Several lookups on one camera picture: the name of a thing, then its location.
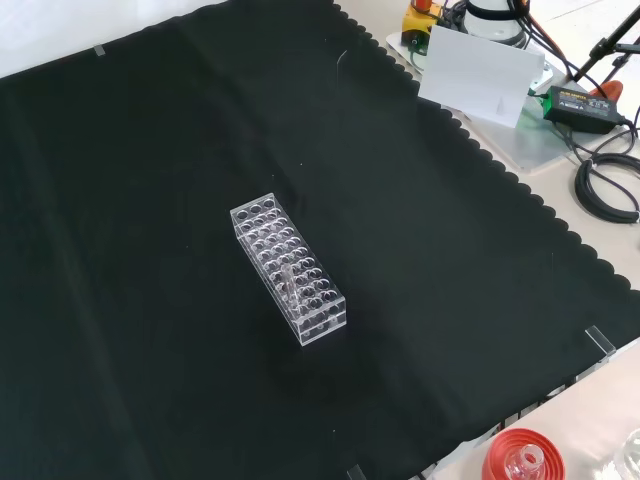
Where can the clear glass test tube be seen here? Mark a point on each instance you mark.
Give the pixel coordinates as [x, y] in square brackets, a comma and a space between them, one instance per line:
[289, 286]

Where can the clear acrylic test tube rack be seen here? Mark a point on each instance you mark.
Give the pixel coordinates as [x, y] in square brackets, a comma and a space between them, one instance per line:
[264, 234]

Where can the black scalloped bench cloth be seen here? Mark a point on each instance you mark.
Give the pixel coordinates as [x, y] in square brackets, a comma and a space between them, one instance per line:
[150, 250]

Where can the pale board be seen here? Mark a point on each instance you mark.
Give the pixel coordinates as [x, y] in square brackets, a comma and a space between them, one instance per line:
[475, 75]

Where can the clear acrylic cloth clip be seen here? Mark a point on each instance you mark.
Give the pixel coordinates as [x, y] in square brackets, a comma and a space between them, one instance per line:
[356, 472]
[600, 340]

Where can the yellow stop button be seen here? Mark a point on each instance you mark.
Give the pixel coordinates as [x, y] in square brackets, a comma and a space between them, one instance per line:
[417, 22]

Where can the red ribbed funnel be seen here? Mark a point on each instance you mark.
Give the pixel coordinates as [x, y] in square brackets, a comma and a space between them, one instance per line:
[500, 450]

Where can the black power adapter green label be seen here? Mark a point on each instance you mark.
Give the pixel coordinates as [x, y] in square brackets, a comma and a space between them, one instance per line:
[580, 107]

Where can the small clear glass flask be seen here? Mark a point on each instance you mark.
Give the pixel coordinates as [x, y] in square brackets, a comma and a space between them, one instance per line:
[527, 457]

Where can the black tripod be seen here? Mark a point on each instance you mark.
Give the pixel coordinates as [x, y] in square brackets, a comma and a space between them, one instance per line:
[600, 49]

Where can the clear glass vessel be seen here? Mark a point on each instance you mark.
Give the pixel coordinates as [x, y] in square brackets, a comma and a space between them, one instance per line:
[631, 455]

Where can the grey metal base plate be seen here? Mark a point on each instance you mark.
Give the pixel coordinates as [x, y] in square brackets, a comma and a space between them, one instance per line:
[540, 145]

